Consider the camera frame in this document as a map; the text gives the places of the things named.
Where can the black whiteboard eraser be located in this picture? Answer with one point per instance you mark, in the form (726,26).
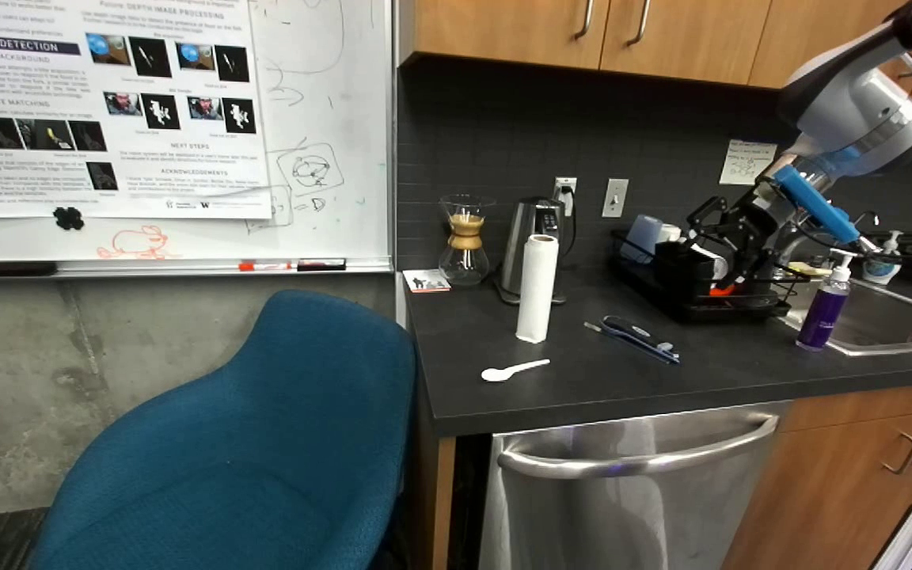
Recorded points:
(14,266)

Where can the metal wall switch plate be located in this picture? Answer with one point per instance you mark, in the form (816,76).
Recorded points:
(615,197)

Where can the stainless steel dishwasher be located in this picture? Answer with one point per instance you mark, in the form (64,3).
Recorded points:
(625,496)

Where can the clear soap dispenser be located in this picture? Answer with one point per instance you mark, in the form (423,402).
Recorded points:
(883,259)

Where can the wooden lower cabinets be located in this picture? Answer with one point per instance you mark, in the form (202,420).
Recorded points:
(847,484)

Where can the wall outlet with plug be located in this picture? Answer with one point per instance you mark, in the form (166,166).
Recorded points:
(566,193)

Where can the black whiteboard magnet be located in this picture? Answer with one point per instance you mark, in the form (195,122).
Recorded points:
(70,217)

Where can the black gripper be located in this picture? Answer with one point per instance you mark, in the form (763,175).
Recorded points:
(764,220)

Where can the black dish rack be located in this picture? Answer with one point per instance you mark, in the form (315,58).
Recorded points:
(690,304)

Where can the blue chair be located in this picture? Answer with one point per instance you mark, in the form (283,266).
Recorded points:
(246,453)

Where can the white cylindrical bottle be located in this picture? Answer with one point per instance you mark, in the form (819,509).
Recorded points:
(536,289)

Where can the wooden upper cabinets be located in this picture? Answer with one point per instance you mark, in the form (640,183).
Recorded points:
(690,37)

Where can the small white card box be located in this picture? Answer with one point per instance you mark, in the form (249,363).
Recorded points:
(430,281)

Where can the stainless steel electric kettle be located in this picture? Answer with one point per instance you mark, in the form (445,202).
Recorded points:
(531,248)

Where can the research poster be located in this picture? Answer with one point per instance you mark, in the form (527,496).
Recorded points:
(108,105)

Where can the purple pump bottle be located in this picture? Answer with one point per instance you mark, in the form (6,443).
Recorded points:
(826,312)

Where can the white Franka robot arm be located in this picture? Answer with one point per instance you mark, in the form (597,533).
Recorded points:
(869,105)

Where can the black utility knife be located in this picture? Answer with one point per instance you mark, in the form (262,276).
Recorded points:
(640,338)

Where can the white paper note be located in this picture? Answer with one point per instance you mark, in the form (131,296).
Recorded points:
(746,163)

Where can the whiteboard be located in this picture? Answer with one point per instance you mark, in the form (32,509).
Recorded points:
(331,136)

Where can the white plastic spoon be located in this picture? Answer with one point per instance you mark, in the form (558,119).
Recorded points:
(513,368)

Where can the small glass jar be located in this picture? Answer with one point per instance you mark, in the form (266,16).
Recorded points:
(468,248)

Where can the black marker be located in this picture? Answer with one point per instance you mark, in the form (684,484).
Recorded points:
(322,263)

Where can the stainless steel sink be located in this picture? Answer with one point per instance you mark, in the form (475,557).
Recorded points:
(889,316)

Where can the wooden cabinets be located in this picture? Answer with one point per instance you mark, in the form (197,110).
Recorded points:
(690,37)
(847,484)

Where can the red marker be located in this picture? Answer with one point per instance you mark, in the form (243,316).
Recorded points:
(266,263)

